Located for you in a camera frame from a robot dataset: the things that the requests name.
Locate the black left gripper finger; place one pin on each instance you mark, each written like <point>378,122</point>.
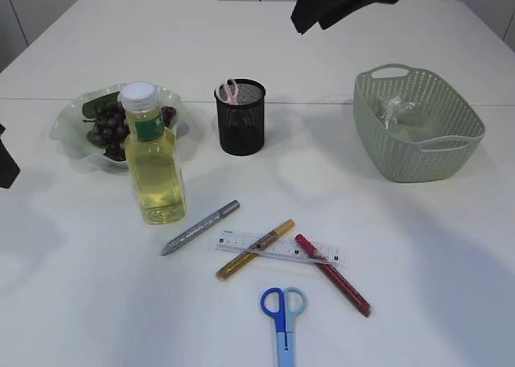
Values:
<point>9,169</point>

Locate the purple artificial grape bunch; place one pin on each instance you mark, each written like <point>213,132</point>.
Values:
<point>108,125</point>

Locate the clear plastic sheet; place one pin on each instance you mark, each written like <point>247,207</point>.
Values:
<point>396,111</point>

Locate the pink purple scissors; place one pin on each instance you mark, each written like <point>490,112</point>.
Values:
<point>227,92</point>

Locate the yellow tea bottle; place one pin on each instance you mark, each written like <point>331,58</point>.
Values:
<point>158,187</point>

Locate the blue scissors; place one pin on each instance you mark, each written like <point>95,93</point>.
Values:
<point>284,322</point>

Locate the pale green wavy plate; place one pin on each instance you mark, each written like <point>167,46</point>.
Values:
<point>70,130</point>

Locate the green plastic woven basket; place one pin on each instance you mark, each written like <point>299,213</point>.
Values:
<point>434,149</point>

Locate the black mesh pen holder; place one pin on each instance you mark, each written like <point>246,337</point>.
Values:
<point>242,127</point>

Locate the silver glitter pen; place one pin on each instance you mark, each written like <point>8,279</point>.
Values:
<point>199,228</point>

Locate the clear plastic ruler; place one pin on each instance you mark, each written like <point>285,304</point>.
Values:
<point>285,248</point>

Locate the gold glitter pen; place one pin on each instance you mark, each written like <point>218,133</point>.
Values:
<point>262,243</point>

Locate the red glitter pen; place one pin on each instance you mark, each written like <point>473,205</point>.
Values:
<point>335,277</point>

